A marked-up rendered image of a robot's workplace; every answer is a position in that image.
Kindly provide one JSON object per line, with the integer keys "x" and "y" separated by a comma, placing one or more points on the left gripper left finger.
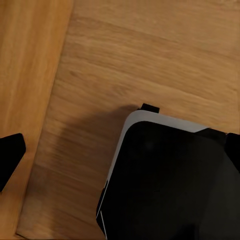
{"x": 12, "y": 150}

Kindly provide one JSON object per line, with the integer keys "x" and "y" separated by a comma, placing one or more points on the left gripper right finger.
{"x": 232, "y": 149}

